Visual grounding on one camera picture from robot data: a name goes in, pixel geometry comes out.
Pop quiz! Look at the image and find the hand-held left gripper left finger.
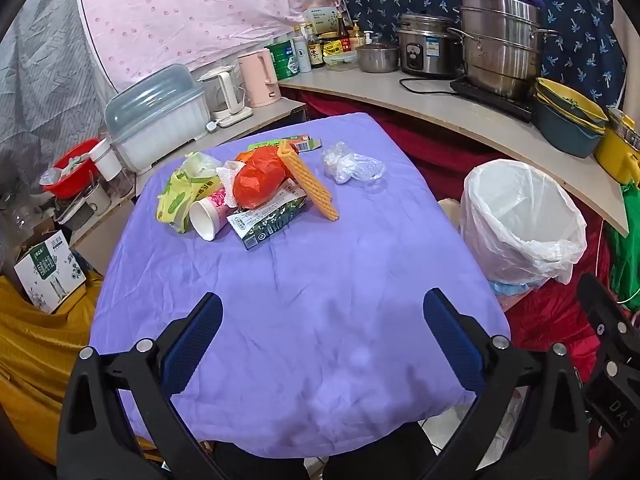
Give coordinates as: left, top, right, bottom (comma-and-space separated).
56, 291, 236, 480

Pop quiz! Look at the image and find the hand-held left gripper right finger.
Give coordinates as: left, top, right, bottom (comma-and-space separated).
422, 287, 594, 480

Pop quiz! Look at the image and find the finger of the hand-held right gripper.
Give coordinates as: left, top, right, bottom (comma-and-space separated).
576, 272, 640, 443

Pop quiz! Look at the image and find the bin with white plastic liner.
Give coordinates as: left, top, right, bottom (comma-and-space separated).
460, 158, 588, 298

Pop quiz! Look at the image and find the green yellow wet wipe packet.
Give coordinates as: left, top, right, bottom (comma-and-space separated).
156, 167, 226, 235

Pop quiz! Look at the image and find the green milk carton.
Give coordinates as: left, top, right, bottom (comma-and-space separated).
226, 178, 308, 251

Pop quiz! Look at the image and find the white tissue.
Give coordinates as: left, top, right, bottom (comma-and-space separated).
216, 160, 247, 208

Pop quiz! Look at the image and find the orange plastic bag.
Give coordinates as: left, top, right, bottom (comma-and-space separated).
232, 147, 296, 209

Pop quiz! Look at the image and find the translucent white plastic bag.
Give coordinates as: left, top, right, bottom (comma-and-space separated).
179, 151, 222, 182

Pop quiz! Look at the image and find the yellow foam fruit net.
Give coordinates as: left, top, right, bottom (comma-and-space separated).
276, 139, 341, 222

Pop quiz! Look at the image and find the clear plastic bag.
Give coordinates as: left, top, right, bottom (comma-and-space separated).
321, 141, 387, 184

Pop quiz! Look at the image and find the green plastic bag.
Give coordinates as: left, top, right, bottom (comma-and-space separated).
605, 182, 640, 311

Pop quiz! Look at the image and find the purple table cloth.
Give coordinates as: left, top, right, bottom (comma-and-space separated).
89, 112, 512, 461

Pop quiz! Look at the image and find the yellow electric pot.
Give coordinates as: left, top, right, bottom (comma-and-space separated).
594, 107, 640, 183

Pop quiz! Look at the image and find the yellow cloth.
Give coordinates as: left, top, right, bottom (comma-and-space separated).
0, 270, 151, 466

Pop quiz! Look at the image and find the white green cardboard box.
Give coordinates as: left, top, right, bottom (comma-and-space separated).
14, 231, 87, 315

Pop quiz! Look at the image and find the teal basin yellow rim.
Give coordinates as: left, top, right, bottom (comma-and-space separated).
536, 77, 610, 121
531, 102, 606, 158
534, 92, 607, 132

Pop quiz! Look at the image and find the red cloth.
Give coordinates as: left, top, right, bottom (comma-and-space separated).
300, 91, 621, 391

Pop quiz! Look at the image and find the white plastic jar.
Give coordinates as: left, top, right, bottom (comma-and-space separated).
90, 138, 123, 178

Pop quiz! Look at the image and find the clear lidded plastic container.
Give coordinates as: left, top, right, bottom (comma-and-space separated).
104, 64, 211, 173

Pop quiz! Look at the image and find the red plastic basin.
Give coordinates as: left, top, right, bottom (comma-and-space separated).
41, 138, 101, 198

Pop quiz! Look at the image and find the curved beige counter board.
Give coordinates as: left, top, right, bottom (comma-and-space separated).
277, 67, 630, 237

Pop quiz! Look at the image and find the black induction cooker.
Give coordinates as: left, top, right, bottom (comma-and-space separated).
450, 76, 536, 123

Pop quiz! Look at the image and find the low grey side table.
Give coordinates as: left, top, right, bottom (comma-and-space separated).
135, 97, 306, 191

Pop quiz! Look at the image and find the large steel steamer pot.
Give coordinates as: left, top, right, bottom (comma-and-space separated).
447, 2, 560, 101

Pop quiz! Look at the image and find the pink electric kettle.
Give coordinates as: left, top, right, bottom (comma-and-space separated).
236, 49, 281, 108

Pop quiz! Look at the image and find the small steel pot with lid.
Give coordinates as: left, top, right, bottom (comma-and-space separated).
355, 42, 401, 73

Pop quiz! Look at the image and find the green tin can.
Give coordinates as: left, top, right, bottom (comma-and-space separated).
265, 40, 296, 81

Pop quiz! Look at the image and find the grey patterned cloth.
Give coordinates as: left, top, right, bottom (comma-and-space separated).
0, 0, 116, 181

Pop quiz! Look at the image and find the steel rice cooker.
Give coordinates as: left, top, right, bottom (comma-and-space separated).
396, 12, 463, 79

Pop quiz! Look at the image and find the glass container with lid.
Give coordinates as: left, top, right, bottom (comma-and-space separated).
324, 52, 361, 71

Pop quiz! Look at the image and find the white bottle blue label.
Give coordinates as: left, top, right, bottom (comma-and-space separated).
292, 35, 313, 75

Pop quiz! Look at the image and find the dark sauce bottle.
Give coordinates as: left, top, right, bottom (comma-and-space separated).
306, 25, 327, 70

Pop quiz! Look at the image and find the soy sauce bottle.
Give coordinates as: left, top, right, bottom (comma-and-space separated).
336, 14, 352, 53

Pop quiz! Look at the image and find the pink dotted curtain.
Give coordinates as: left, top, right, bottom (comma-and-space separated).
75, 0, 351, 93

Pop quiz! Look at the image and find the pale green box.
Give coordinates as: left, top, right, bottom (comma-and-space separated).
301, 6, 341, 36

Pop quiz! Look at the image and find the black power cable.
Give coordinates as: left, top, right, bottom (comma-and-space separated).
398, 76, 458, 97

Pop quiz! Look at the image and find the glass kettle white handle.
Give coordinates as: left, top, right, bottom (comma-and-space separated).
198, 66, 247, 128

